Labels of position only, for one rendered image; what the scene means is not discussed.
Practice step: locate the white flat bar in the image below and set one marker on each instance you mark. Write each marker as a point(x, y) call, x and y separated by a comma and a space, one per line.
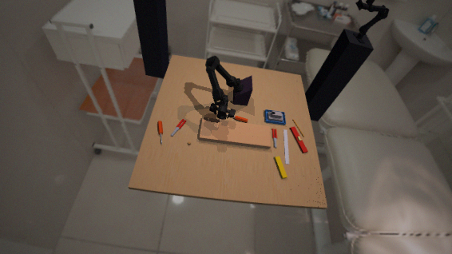
point(286, 147)

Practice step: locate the yellow rectangular bar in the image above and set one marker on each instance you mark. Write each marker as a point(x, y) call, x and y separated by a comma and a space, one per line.
point(280, 167)

